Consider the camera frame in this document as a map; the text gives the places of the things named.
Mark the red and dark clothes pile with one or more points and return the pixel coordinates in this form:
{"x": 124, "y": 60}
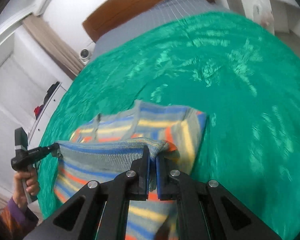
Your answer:
{"x": 48, "y": 95}

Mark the person's left hand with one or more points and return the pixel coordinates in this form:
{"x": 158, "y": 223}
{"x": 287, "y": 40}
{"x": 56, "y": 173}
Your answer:
{"x": 25, "y": 182}

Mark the grey striped mattress sheet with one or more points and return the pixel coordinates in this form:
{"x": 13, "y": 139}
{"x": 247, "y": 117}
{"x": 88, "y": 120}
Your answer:
{"x": 164, "y": 12}

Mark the white drawer cabinet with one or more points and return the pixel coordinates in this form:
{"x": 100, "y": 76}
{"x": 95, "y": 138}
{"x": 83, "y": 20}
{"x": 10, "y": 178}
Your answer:
{"x": 39, "y": 127}

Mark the green satin bedspread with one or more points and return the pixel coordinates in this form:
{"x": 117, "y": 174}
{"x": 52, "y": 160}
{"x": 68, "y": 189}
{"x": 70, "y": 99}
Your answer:
{"x": 245, "y": 79}

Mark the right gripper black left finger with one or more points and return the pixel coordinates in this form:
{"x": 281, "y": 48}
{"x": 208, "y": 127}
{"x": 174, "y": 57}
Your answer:
{"x": 99, "y": 210}

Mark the purple orange sleeve forearm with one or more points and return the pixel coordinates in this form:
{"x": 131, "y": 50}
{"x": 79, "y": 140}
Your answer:
{"x": 16, "y": 223}

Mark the striped knitted sweater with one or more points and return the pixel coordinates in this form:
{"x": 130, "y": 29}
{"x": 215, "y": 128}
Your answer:
{"x": 108, "y": 144}

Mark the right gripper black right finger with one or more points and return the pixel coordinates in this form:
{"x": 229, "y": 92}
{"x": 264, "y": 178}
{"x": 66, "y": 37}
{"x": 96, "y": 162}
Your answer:
{"x": 207, "y": 210}

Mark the white bedside shelf unit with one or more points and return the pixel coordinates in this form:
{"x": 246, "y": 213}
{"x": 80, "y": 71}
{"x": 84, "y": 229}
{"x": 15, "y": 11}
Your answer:
{"x": 277, "y": 16}

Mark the beige curtain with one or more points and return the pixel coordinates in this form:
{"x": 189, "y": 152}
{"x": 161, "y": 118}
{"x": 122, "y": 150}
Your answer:
{"x": 59, "y": 51}

